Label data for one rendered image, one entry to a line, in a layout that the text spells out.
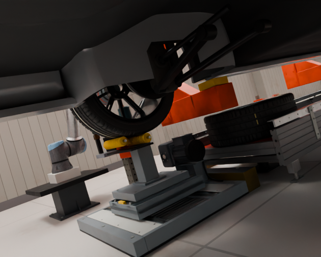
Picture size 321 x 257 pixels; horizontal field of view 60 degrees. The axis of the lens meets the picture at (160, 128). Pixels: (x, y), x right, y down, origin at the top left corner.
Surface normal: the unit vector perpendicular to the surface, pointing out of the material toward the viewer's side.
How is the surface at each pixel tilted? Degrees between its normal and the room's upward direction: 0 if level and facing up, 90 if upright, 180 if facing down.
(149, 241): 90
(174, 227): 90
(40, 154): 90
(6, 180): 90
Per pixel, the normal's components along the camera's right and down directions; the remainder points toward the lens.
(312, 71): -0.79, 0.24
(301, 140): 0.54, -0.14
